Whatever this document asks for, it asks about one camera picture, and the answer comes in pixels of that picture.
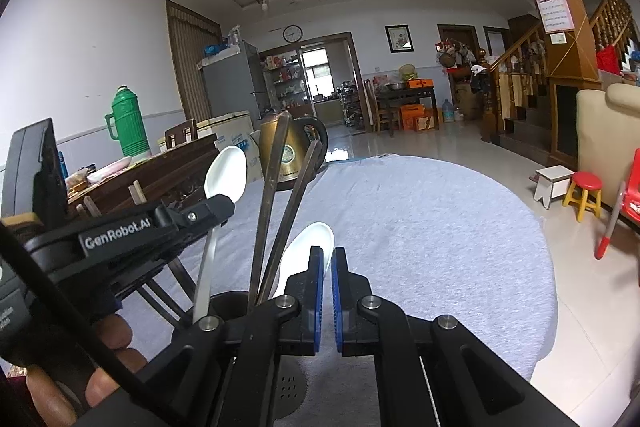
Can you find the grey refrigerator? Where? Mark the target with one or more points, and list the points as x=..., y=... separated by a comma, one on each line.
x=232, y=82

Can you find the pink plate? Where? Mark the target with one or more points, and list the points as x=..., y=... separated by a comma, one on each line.
x=107, y=169

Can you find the wooden staircase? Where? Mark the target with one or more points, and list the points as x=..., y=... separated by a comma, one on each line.
x=520, y=107

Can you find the beige sofa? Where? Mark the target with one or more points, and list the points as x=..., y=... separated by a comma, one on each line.
x=607, y=142

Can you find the green basket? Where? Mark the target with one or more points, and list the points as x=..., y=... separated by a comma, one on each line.
x=408, y=72

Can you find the kitchen shelf cabinet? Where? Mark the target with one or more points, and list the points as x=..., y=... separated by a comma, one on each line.
x=282, y=79

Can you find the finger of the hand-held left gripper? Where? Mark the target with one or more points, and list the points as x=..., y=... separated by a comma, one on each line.
x=200, y=214

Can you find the wooden side table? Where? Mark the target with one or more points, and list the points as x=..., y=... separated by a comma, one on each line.
x=405, y=94

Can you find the wooden arch column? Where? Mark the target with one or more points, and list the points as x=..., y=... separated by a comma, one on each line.
x=575, y=57

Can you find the green thermos flask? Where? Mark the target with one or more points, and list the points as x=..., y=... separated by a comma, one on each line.
x=129, y=122

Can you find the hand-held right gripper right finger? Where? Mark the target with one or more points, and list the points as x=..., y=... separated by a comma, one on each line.
x=340, y=302

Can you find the red plastic chair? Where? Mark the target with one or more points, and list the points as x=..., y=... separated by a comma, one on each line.
x=631, y=207

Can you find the orange cardboard box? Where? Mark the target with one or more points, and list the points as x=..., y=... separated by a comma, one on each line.
x=417, y=117

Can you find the dark wooden table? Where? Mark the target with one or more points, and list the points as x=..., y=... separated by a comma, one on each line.
x=150, y=177

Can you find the brown curtain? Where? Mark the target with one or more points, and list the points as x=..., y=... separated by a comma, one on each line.
x=192, y=62

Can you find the red and yellow stool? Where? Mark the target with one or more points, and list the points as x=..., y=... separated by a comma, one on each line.
x=585, y=194

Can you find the small white stool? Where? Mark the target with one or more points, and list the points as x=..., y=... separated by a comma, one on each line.
x=550, y=182

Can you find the round wall clock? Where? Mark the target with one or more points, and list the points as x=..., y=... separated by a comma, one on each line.
x=293, y=34

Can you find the white chest freezer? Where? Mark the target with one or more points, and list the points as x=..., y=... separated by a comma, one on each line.
x=225, y=123

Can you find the wooden chair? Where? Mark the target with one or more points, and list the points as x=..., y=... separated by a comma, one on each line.
x=181, y=132

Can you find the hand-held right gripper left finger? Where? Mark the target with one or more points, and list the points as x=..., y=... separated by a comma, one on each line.
x=320, y=302

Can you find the golden electric kettle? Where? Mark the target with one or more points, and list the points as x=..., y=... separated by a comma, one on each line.
x=292, y=172

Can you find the grey towel cloth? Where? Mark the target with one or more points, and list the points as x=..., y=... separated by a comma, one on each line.
x=425, y=257

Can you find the white box with blue print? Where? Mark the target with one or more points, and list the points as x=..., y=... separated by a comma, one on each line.
x=237, y=147

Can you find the red bag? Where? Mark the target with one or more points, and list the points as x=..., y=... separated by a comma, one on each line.
x=607, y=57

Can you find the black utensil holder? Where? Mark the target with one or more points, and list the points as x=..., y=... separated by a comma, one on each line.
x=227, y=304

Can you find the framed wall picture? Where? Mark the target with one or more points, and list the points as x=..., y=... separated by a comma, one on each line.
x=399, y=38

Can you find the person's left hand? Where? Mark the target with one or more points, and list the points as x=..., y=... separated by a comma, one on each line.
x=117, y=364

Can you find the brown cardboard box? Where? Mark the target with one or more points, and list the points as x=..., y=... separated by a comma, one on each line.
x=467, y=102

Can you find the blue water jug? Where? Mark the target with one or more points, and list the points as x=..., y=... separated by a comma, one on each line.
x=448, y=112

